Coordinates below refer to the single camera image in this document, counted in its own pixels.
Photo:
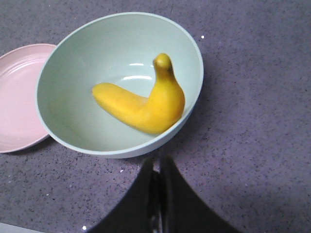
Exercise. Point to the green bowl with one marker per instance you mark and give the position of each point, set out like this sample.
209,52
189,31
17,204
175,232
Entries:
120,86

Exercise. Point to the pink plate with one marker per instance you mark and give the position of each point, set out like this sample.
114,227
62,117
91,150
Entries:
20,127

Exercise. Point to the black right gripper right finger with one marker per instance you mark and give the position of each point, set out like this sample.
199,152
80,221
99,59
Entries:
182,210

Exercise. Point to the yellow banana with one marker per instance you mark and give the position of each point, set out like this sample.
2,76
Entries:
153,114

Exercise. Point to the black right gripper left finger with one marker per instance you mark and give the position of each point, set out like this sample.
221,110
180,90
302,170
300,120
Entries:
138,211

